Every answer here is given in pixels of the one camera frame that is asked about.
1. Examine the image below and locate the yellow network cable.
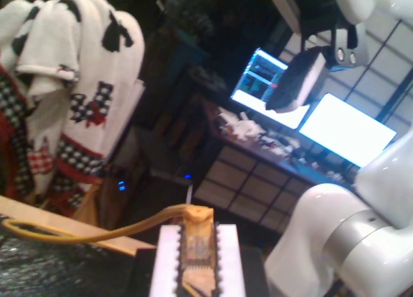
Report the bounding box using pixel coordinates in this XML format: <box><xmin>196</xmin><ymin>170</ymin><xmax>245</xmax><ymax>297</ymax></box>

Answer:
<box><xmin>3</xmin><ymin>203</ymin><xmax>217</xmax><ymax>297</ymax></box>

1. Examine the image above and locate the computer monitor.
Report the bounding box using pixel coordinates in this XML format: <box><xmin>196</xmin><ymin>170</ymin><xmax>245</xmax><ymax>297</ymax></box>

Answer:
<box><xmin>230</xmin><ymin>46</ymin><xmax>312</xmax><ymax>130</ymax></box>
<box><xmin>298</xmin><ymin>92</ymin><xmax>398</xmax><ymax>169</ymax></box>

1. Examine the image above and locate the white lattice panel cabinet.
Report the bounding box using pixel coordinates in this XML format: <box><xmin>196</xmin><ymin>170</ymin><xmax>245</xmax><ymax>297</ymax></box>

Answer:
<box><xmin>193</xmin><ymin>145</ymin><xmax>312</xmax><ymax>229</ymax></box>

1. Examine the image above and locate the dark cluttered desk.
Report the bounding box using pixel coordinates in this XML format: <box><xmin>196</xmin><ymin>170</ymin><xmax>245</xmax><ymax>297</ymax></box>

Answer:
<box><xmin>196</xmin><ymin>96</ymin><xmax>359</xmax><ymax>188</ymax></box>

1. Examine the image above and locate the black bubble wrap mat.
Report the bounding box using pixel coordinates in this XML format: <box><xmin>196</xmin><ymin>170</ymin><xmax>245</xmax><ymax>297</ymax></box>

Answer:
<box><xmin>0</xmin><ymin>212</ymin><xmax>139</xmax><ymax>297</ymax></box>

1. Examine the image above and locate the white patterned knit garment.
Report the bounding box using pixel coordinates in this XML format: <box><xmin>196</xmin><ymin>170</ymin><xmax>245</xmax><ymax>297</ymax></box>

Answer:
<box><xmin>0</xmin><ymin>0</ymin><xmax>146</xmax><ymax>216</ymax></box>

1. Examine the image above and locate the gripper camera bar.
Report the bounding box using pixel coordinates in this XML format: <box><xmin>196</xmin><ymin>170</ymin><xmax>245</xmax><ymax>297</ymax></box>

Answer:
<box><xmin>324</xmin><ymin>25</ymin><xmax>370</xmax><ymax>72</ymax></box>

